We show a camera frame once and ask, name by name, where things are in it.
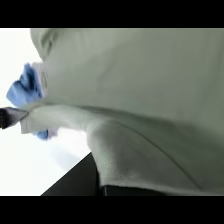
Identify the green T-shirt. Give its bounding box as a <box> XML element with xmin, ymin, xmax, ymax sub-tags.
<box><xmin>19</xmin><ymin>28</ymin><xmax>224</xmax><ymax>197</ymax></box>

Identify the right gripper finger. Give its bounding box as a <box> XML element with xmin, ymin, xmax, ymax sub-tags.
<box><xmin>41</xmin><ymin>151</ymin><xmax>101</xmax><ymax>197</ymax></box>

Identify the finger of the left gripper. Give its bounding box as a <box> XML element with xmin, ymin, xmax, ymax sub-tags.
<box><xmin>0</xmin><ymin>106</ymin><xmax>30</xmax><ymax>130</ymax></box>

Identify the blue garment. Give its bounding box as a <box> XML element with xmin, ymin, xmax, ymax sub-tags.
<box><xmin>5</xmin><ymin>62</ymin><xmax>51</xmax><ymax>141</ymax></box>

